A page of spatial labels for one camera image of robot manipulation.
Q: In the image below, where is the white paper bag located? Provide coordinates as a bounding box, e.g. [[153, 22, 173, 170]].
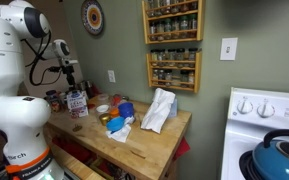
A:
[[141, 88, 176, 133]]

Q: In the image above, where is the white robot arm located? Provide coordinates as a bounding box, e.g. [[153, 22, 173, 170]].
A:
[[0, 0, 68, 180]]

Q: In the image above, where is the decorative wall plate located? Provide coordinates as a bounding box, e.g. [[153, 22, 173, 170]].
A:
[[81, 0, 104, 36]]

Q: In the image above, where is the white light switch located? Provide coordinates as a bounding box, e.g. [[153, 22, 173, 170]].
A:
[[220, 38, 238, 61]]

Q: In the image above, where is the lower wooden spice rack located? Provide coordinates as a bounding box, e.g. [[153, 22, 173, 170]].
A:
[[146, 51, 202, 93]]

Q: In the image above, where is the white electric stove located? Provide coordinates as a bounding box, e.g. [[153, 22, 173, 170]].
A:
[[221, 88, 289, 180]]

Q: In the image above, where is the white crumpled cloth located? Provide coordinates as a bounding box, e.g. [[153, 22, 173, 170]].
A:
[[106, 116, 135, 143]]

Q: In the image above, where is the brass round disc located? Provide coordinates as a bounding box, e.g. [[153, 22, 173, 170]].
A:
[[72, 124, 82, 132]]

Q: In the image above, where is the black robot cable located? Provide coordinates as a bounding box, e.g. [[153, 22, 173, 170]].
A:
[[19, 30, 64, 87]]

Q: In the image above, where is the gold metal jar lid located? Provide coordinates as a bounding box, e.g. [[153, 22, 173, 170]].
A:
[[99, 113, 111, 126]]

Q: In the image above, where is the blue enamel kettle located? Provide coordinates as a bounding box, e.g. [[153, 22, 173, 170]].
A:
[[239, 129, 289, 180]]

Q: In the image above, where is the dark blue plastic cup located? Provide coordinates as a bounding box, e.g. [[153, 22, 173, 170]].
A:
[[118, 102, 134, 118]]

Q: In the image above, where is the orange plastic cup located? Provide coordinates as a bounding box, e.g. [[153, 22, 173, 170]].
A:
[[109, 108, 119, 118]]

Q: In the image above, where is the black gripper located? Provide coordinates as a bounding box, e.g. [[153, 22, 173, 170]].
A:
[[61, 65, 75, 86]]

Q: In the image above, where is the upper wooden spice rack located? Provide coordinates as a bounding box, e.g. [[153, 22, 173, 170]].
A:
[[142, 0, 205, 44]]

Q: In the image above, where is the light blue plastic bowl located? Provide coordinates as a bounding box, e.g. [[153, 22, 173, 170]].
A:
[[106, 117, 125, 131]]

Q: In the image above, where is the wooden spice rack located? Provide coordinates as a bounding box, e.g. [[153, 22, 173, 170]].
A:
[[146, 51, 202, 93], [142, 0, 205, 44]]

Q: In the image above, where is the white wall outlet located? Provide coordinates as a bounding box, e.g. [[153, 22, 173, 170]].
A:
[[108, 70, 116, 83]]

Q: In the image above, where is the white round plastic lid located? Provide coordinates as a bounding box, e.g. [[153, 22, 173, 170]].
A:
[[96, 104, 110, 113]]

